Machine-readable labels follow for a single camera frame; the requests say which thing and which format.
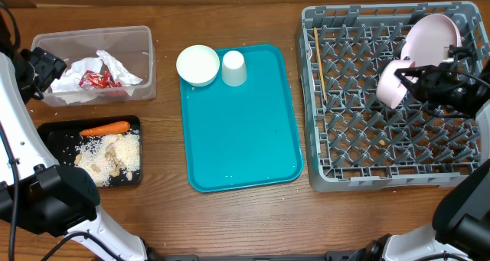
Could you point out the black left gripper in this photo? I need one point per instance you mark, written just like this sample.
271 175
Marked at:
47 65

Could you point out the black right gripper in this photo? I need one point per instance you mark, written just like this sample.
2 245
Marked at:
435 77

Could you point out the white round plate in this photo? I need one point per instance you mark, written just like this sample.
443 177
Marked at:
428 41

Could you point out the pink bowl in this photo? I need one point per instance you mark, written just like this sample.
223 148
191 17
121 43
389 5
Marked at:
390 91

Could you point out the white napkin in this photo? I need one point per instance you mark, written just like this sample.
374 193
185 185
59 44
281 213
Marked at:
68 83

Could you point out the red snack wrapper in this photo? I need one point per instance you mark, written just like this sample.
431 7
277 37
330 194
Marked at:
92 80

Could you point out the orange carrot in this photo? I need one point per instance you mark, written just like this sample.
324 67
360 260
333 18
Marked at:
109 129

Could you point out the white rice pile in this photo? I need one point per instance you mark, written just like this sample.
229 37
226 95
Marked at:
126 143

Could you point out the peanuts pile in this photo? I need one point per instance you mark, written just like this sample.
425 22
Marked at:
104 164

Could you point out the wooden chopstick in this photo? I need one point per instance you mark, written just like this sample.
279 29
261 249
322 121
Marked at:
319 62

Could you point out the white bowl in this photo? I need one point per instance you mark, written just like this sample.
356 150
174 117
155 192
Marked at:
198 65

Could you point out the white upside-down cup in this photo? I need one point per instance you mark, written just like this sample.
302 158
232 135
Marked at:
234 70

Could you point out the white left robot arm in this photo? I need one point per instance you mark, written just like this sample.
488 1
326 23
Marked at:
38 194

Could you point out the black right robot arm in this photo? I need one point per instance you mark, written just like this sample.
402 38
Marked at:
460 226

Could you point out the grey dishwasher rack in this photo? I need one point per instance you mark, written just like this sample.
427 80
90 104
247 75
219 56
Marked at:
353 141

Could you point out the black waste tray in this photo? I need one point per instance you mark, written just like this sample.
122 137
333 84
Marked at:
62 138

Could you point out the clear plastic bin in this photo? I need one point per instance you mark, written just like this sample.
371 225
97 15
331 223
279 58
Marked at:
131 45

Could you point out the teal plastic tray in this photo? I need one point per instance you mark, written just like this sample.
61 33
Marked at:
242 136

